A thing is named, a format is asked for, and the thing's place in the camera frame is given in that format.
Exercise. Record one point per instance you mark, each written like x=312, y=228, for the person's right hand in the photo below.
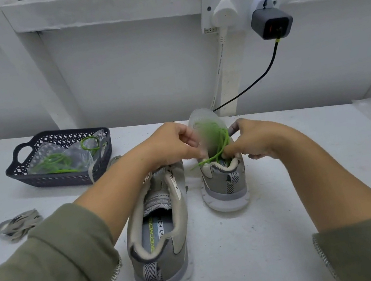
x=260, y=138

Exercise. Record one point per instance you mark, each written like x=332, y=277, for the person's left hand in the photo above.
x=168, y=145

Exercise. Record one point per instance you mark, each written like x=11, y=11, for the green shoelace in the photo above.
x=54, y=164
x=221, y=150

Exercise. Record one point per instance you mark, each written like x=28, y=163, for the gray sneaker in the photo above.
x=223, y=185
x=161, y=264

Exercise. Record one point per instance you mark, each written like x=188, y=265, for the beige shoelace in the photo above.
x=18, y=226
x=92, y=171

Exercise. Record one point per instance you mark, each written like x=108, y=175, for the clear plastic bag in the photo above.
x=66, y=154

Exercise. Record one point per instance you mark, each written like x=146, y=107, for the person's right forearm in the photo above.
x=356, y=216

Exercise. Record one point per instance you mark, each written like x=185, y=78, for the gray charger adapter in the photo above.
x=272, y=23

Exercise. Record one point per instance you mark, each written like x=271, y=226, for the white plug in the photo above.
x=224, y=12

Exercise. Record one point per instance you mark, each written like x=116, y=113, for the dark plastic lattice basket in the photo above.
x=43, y=184

